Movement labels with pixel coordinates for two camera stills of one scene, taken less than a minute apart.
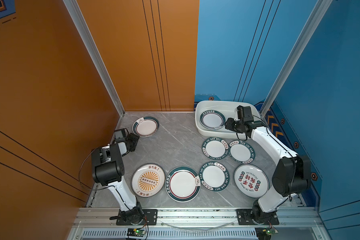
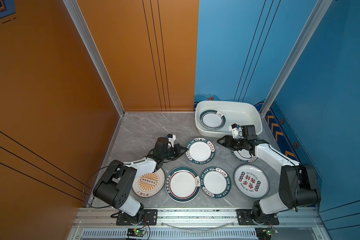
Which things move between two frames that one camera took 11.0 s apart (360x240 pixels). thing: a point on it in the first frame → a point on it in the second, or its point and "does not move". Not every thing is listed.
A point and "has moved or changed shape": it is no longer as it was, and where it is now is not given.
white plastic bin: x=211 y=115 does not move
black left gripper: x=134 y=138 → x=178 y=153
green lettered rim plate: x=241 y=152 does not move
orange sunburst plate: x=148 y=180 does not move
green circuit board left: x=135 y=232 does not move
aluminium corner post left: x=80 y=20 does not move
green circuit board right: x=265 y=233 does not move
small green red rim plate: x=145 y=126 → x=212 y=119
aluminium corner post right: x=318 y=13 does not move
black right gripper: x=228 y=124 → x=227 y=139
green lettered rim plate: x=215 y=148 has moved or changed shape
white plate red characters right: x=251 y=181 does not move
